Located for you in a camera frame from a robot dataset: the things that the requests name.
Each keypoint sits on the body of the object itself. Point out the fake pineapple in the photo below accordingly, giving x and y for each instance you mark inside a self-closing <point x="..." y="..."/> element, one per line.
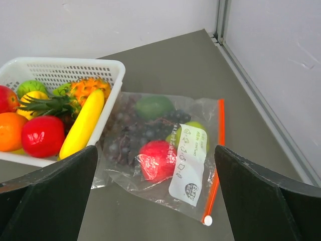
<point x="68" y="99"/>

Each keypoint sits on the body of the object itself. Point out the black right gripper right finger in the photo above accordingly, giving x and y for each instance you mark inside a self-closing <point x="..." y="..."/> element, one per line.
<point x="263" y="204"/>

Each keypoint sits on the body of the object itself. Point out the green fake avocado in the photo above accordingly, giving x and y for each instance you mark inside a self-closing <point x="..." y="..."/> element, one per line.
<point x="153" y="106"/>

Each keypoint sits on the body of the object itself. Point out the clear zip bag orange seal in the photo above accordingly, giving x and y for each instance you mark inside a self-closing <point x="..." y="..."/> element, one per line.
<point x="193" y="187"/>

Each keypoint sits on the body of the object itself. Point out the red fake apple in basket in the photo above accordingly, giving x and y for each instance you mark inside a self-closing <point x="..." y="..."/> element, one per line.
<point x="9" y="100"/>

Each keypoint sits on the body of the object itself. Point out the white plastic basket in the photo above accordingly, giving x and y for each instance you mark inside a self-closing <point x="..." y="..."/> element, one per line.
<point x="53" y="72"/>

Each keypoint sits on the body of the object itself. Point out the green fake custard apple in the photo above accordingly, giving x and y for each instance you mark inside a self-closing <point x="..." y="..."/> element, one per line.
<point x="30" y="85"/>

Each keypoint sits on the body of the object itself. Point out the red fake apple in bag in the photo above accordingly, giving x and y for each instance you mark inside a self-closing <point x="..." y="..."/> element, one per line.
<point x="157" y="160"/>

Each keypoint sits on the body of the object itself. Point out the orange fake orange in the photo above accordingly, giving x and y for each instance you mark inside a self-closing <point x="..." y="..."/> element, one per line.
<point x="11" y="129"/>

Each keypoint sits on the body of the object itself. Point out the yellow fake banana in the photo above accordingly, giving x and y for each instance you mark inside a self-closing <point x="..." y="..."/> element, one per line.
<point x="84" y="125"/>

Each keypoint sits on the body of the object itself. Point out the red fake tomato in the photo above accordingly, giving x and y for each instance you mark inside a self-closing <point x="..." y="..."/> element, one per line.
<point x="43" y="136"/>

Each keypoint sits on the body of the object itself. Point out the green fake pear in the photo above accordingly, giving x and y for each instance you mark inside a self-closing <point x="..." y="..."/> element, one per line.
<point x="174" y="138"/>

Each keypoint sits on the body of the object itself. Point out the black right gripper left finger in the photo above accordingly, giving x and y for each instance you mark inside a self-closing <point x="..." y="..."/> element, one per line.
<point x="49" y="203"/>

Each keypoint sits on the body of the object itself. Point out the aluminium frame post right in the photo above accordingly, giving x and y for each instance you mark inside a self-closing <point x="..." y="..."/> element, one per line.
<point x="286" y="142"/>

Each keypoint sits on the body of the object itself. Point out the yellow fake bell pepper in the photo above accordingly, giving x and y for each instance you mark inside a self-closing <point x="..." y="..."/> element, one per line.
<point x="26" y="98"/>

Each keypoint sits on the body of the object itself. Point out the purple fake grapes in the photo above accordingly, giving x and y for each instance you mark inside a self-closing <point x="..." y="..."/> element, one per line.
<point x="126" y="132"/>

